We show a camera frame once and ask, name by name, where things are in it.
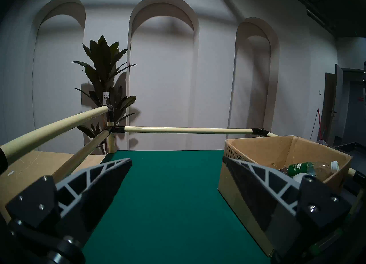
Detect dark grey door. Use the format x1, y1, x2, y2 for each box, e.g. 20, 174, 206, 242
322, 64, 366, 146

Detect red handled broom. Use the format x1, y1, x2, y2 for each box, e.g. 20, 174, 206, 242
310, 108, 329, 141

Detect tall dark green plant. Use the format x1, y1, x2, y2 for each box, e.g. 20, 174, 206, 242
72, 35, 137, 154

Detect green topped work table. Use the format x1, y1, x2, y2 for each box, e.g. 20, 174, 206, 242
0, 105, 366, 264

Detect green label plastic bottle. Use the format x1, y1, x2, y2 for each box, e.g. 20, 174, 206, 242
287, 160, 340, 181

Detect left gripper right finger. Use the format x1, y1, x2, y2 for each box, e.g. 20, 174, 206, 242
223, 157, 351, 257

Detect clear crushed plastic bottle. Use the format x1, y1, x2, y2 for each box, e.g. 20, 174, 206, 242
269, 163, 289, 175

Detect brown cardboard storage box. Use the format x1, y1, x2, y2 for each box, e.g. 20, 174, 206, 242
218, 135, 353, 257

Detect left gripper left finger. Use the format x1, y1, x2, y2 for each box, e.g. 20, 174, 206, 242
5, 158, 133, 245

